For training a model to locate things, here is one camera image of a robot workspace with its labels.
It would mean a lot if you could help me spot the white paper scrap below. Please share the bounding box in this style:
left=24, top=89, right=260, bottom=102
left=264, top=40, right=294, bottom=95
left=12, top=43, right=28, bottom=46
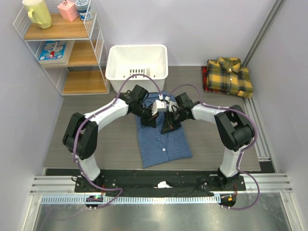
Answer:
left=157, top=181, right=173, bottom=189

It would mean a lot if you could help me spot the blue white round tin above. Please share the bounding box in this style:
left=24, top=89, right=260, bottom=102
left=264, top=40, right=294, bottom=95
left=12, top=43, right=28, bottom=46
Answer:
left=75, top=0, right=92, bottom=21

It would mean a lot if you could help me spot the blue checked long sleeve shirt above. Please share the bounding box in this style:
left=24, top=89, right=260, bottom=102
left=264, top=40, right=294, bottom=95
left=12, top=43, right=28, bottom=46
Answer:
left=134, top=90, right=193, bottom=169

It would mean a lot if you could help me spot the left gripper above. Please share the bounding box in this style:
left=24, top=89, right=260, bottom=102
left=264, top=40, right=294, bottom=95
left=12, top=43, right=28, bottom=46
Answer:
left=132, top=103, right=159, bottom=128

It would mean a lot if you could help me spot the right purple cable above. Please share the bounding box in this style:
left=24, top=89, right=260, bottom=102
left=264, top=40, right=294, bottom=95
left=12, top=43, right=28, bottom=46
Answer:
left=168, top=84, right=260, bottom=211

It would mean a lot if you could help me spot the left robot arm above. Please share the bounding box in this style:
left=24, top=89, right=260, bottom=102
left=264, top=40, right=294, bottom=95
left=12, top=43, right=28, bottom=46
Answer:
left=63, top=85, right=158, bottom=192

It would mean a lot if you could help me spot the yellow plastic pitcher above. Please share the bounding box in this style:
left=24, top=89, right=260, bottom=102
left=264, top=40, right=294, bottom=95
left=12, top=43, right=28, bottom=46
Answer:
left=22, top=0, right=52, bottom=29

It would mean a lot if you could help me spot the white slotted cable duct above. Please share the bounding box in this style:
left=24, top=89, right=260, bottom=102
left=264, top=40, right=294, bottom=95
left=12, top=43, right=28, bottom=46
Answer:
left=40, top=194, right=221, bottom=205

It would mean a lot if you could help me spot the yellow plaid folded shirt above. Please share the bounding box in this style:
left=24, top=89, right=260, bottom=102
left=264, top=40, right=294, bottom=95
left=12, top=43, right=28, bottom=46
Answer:
left=206, top=57, right=254, bottom=98

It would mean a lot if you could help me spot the aluminium frame rail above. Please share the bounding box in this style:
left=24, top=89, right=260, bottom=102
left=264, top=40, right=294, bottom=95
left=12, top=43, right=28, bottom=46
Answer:
left=30, top=173, right=293, bottom=195

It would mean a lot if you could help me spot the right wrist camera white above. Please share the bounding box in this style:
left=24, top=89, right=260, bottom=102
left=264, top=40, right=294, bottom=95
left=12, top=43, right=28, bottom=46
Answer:
left=165, top=96, right=179, bottom=112

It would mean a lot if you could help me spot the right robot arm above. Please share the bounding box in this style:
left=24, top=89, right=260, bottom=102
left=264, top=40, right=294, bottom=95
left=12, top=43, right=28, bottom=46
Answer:
left=161, top=93, right=256, bottom=190

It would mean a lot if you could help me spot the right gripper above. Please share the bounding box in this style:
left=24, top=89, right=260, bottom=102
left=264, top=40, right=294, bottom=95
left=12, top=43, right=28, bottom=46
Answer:
left=161, top=109, right=186, bottom=134

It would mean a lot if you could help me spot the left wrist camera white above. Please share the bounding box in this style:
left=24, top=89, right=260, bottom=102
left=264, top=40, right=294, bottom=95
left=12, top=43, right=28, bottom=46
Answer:
left=152, top=94, right=167, bottom=116

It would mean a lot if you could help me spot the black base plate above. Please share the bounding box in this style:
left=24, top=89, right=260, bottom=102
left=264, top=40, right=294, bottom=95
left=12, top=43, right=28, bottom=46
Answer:
left=73, top=168, right=246, bottom=196

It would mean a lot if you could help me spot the white wire shelf rack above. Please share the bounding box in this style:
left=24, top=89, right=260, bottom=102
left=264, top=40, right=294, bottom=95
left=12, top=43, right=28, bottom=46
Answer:
left=13, top=0, right=110, bottom=95

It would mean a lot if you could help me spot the blue white picture book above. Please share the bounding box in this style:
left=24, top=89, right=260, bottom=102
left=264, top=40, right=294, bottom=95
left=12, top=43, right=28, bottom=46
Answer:
left=38, top=40, right=67, bottom=64

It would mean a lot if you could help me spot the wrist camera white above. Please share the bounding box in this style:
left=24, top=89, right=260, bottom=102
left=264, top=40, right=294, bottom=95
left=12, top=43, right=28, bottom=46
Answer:
left=165, top=96, right=179, bottom=112
left=152, top=94, right=167, bottom=116

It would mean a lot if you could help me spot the pink box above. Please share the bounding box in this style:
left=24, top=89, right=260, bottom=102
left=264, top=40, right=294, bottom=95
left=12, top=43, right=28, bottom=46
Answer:
left=57, top=0, right=78, bottom=22

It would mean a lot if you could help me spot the white plastic basket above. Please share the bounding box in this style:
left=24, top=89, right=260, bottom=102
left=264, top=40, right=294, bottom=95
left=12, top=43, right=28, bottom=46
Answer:
left=105, top=44, right=168, bottom=93

